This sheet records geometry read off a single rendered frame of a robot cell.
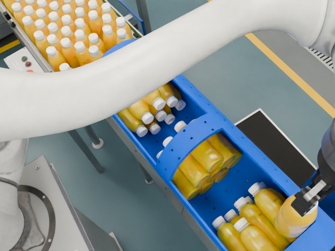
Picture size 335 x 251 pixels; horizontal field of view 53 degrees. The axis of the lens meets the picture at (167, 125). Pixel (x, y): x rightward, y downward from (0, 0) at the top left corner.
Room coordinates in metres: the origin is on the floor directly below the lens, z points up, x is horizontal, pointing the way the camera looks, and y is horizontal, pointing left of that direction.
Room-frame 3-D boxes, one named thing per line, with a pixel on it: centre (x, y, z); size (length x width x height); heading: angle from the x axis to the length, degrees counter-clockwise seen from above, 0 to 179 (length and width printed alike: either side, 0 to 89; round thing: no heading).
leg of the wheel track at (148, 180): (0.79, 0.18, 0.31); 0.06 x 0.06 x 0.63; 27
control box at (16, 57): (0.93, 0.50, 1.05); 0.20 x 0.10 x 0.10; 27
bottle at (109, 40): (1.07, 0.17, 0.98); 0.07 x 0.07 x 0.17
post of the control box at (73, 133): (0.93, 0.50, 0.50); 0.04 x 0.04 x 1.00; 27
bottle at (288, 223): (0.14, -0.23, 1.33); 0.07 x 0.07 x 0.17
